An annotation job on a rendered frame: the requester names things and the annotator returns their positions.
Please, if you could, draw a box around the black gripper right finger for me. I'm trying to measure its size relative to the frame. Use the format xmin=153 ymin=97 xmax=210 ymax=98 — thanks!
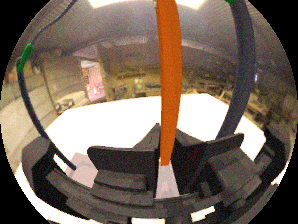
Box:
xmin=170 ymin=128 xmax=245 ymax=196

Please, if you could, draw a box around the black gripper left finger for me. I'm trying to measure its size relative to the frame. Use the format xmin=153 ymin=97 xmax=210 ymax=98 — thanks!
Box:
xmin=86 ymin=123 xmax=161 ymax=198

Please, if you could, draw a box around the orange handle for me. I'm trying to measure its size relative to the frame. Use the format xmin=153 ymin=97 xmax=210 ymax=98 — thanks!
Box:
xmin=153 ymin=0 xmax=182 ymax=167

